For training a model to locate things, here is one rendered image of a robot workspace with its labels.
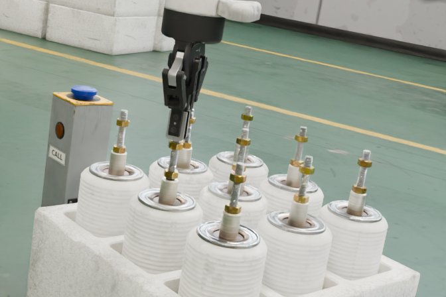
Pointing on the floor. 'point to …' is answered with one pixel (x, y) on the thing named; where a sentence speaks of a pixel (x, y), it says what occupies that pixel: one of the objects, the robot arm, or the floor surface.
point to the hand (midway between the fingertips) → (178, 124)
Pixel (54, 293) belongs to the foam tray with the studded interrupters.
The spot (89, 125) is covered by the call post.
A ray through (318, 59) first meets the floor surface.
